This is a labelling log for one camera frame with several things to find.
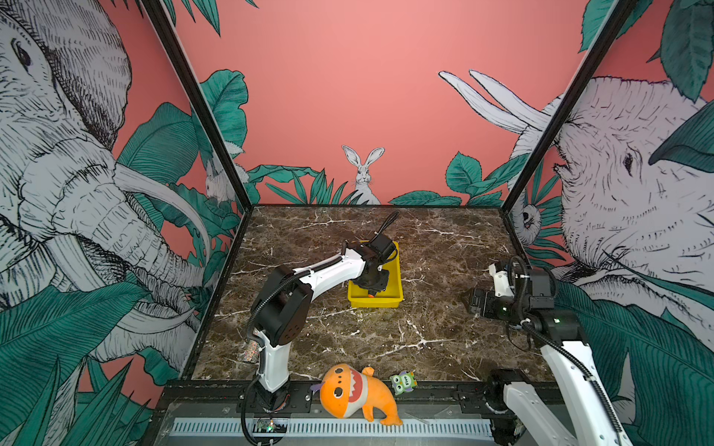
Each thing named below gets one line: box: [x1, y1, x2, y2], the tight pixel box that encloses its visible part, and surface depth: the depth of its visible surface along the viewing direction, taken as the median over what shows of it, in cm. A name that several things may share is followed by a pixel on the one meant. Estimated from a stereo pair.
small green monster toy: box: [389, 369, 418, 395], surface depth 78 cm
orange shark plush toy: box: [310, 363, 404, 426], surface depth 71 cm
